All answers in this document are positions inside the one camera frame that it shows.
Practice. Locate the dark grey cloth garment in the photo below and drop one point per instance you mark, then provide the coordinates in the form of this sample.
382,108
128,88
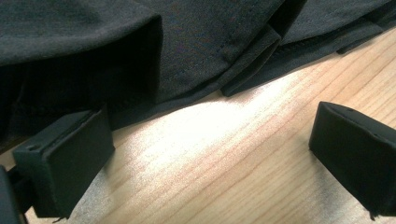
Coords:
193,46

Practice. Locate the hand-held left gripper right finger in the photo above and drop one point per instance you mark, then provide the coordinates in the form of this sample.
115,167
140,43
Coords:
358,152

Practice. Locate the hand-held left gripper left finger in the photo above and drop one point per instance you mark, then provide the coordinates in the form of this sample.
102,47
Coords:
71,161

